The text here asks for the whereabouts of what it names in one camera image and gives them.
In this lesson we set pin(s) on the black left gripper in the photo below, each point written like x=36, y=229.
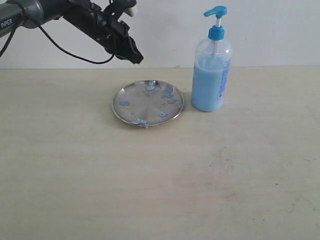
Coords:
x=104, y=26

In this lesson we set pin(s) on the blue soap pump bottle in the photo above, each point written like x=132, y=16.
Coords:
x=212, y=61

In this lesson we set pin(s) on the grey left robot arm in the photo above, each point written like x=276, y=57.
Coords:
x=33, y=14

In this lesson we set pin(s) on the round steel plate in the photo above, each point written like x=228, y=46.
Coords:
x=148, y=103

